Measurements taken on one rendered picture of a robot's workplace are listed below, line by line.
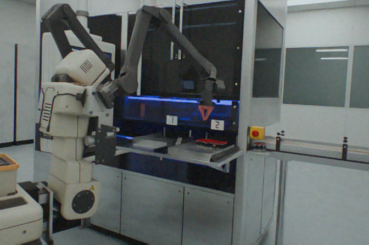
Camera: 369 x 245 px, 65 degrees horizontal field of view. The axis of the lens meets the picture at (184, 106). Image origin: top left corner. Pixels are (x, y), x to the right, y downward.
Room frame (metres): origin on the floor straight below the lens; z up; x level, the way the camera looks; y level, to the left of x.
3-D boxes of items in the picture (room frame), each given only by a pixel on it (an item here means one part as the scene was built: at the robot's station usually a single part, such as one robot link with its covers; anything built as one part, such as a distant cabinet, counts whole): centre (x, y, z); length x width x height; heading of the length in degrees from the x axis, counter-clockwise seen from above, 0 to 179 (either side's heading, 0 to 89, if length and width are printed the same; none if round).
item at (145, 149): (1.78, 0.01, 0.87); 0.70 x 0.48 x 0.02; 61
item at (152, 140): (1.93, 0.13, 0.90); 0.34 x 0.26 x 0.04; 151
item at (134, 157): (2.26, 0.53, 0.73); 1.98 x 0.01 x 0.25; 61
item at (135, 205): (2.68, 0.28, 0.44); 2.06 x 1.00 x 0.88; 61
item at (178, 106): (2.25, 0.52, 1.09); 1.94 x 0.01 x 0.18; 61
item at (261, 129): (1.74, -0.45, 0.99); 0.08 x 0.07 x 0.07; 151
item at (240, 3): (1.79, -0.31, 1.40); 0.04 x 0.01 x 0.80; 61
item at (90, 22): (2.37, 0.72, 1.50); 0.49 x 0.01 x 0.59; 61
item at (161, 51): (2.11, 0.25, 1.50); 0.47 x 0.01 x 0.59; 61
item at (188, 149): (1.66, -0.12, 0.90); 0.34 x 0.26 x 0.04; 150
